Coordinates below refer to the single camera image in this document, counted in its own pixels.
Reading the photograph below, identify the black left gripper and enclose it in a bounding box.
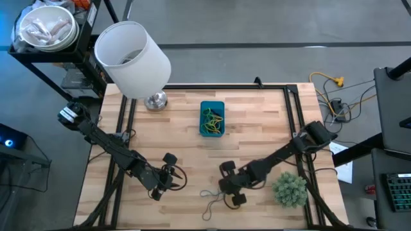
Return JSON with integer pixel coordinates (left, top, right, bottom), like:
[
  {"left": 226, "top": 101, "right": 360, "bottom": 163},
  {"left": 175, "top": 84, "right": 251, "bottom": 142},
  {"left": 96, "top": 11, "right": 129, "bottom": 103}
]
[{"left": 149, "top": 153, "right": 183, "bottom": 202}]

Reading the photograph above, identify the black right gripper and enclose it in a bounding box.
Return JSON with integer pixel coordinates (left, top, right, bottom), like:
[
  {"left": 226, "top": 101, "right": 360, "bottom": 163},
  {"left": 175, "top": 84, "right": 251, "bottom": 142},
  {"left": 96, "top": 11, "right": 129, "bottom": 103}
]
[{"left": 218, "top": 160, "right": 258, "bottom": 207}]

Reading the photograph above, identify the blue rubber band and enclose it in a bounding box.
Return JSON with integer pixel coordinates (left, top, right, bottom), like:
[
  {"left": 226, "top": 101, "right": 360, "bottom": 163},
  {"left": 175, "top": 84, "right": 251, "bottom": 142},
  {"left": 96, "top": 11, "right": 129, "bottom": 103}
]
[{"left": 199, "top": 189, "right": 225, "bottom": 198}]

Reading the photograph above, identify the dark grey rubber band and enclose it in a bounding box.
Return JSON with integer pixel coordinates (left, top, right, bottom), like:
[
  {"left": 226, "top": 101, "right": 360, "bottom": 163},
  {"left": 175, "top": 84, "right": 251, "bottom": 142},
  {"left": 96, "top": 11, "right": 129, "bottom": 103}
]
[{"left": 201, "top": 194, "right": 225, "bottom": 222}]

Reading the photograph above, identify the yellow rubber band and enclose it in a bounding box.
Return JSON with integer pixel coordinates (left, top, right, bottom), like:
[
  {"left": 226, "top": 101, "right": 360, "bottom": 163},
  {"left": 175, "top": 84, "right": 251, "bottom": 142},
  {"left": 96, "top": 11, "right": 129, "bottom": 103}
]
[
  {"left": 202, "top": 123, "right": 222, "bottom": 135},
  {"left": 205, "top": 114, "right": 224, "bottom": 131}
]

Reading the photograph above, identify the teal plastic bin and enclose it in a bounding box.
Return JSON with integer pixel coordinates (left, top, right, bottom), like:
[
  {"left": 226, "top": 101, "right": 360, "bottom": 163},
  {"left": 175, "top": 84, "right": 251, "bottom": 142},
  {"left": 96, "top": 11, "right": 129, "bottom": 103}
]
[{"left": 198, "top": 100, "right": 225, "bottom": 138}]

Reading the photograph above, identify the green artificial plant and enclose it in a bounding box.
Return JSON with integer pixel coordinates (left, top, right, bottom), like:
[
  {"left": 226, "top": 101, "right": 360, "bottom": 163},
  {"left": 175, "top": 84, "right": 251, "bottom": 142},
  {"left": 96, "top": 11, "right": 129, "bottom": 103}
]
[{"left": 271, "top": 171, "right": 309, "bottom": 209}]

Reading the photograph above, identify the white paper sheet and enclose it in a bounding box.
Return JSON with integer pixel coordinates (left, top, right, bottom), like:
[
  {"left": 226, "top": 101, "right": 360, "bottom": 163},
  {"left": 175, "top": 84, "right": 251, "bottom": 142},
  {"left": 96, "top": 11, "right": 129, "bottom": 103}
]
[{"left": 329, "top": 141, "right": 354, "bottom": 184}]

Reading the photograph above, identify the white shade table lamp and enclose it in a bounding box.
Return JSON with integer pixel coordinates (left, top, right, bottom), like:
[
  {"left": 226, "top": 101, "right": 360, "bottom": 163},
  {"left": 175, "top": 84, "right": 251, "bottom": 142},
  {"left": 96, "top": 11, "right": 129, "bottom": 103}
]
[{"left": 94, "top": 21, "right": 172, "bottom": 112}]

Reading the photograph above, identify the black desk leg bar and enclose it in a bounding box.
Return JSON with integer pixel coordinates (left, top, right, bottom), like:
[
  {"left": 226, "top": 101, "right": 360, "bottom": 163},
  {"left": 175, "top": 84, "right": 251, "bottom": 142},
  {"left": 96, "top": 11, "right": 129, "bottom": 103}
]
[{"left": 333, "top": 133, "right": 385, "bottom": 167}]

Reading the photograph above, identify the black power strip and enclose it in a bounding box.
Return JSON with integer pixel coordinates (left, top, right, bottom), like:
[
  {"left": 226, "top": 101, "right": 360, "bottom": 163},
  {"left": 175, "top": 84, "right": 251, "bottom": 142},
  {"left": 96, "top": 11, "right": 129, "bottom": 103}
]
[{"left": 330, "top": 99, "right": 347, "bottom": 122}]

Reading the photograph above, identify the grey box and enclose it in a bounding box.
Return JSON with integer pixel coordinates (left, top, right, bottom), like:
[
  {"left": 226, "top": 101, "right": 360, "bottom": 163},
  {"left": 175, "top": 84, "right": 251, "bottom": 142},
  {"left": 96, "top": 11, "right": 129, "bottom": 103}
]
[{"left": 60, "top": 67, "right": 97, "bottom": 90}]

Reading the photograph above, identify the metal equipment stand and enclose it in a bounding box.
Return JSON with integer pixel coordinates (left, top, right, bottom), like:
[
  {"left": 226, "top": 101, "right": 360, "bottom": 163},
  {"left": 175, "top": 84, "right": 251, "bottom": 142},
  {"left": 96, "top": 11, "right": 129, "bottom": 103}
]
[{"left": 0, "top": 146, "right": 52, "bottom": 231}]

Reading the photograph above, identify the dark desk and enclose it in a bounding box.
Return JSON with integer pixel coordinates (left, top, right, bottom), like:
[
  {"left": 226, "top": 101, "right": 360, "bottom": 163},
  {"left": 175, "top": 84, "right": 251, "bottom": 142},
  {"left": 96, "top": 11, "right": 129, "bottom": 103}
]
[{"left": 371, "top": 147, "right": 411, "bottom": 231}]

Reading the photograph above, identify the black computer with blue light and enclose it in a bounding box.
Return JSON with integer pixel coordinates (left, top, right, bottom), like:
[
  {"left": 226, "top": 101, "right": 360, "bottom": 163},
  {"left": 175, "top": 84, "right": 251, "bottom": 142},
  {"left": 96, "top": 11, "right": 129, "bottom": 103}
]
[{"left": 0, "top": 123, "right": 28, "bottom": 151}]

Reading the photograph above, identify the backlit black keyboard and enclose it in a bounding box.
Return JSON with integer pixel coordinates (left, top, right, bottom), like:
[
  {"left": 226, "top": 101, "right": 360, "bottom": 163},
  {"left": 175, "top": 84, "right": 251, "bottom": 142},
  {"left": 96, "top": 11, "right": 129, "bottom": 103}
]
[{"left": 381, "top": 173, "right": 411, "bottom": 212}]

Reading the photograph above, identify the black utility cart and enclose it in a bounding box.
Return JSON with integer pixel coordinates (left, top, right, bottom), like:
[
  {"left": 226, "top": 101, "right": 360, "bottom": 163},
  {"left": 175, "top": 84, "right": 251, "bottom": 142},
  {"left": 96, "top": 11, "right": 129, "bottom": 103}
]
[{"left": 8, "top": 0, "right": 114, "bottom": 107}]

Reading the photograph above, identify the grey desk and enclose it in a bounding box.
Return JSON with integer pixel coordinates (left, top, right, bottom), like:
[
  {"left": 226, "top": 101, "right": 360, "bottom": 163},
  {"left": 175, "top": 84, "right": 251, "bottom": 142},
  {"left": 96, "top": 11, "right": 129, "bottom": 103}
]
[{"left": 374, "top": 66, "right": 411, "bottom": 155}]

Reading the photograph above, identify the plastic wrapped snack packet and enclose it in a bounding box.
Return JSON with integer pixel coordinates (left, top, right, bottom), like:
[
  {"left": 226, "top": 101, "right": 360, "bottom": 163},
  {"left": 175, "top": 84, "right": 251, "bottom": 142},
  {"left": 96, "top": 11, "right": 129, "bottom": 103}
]
[
  {"left": 21, "top": 28, "right": 49, "bottom": 42},
  {"left": 31, "top": 18, "right": 52, "bottom": 37},
  {"left": 49, "top": 18, "right": 70, "bottom": 36}
]

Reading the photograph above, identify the orange package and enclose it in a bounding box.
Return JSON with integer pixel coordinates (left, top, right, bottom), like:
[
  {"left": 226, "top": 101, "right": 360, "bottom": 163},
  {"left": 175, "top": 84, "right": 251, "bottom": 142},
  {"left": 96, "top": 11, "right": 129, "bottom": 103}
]
[{"left": 72, "top": 0, "right": 92, "bottom": 10}]

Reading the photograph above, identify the black pole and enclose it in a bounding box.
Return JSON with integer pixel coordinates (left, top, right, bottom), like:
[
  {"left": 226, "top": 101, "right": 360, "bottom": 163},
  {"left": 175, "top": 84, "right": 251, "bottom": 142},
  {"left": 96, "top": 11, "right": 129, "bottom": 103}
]
[{"left": 387, "top": 56, "right": 411, "bottom": 81}]

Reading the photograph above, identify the white bowl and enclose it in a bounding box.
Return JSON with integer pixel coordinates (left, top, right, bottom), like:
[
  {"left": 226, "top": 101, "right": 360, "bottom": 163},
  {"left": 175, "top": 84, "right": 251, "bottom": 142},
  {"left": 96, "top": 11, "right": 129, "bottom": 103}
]
[{"left": 17, "top": 4, "right": 80, "bottom": 53}]

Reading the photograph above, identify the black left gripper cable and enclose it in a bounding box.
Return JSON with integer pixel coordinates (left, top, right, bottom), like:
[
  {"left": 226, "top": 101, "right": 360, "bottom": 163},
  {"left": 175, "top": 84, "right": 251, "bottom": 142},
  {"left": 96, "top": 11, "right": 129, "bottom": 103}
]
[{"left": 160, "top": 163, "right": 188, "bottom": 192}]

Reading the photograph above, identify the black aluminium table frame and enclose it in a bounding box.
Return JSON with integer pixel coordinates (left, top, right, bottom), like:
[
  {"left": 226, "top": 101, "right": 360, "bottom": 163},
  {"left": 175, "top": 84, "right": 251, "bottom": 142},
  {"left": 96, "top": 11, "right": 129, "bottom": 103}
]
[{"left": 73, "top": 83, "right": 351, "bottom": 231}]

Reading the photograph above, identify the yellow extension cable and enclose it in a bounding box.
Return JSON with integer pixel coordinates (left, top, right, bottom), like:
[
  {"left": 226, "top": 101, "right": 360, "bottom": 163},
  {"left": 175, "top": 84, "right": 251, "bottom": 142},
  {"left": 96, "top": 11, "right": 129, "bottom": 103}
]
[{"left": 308, "top": 72, "right": 345, "bottom": 116}]

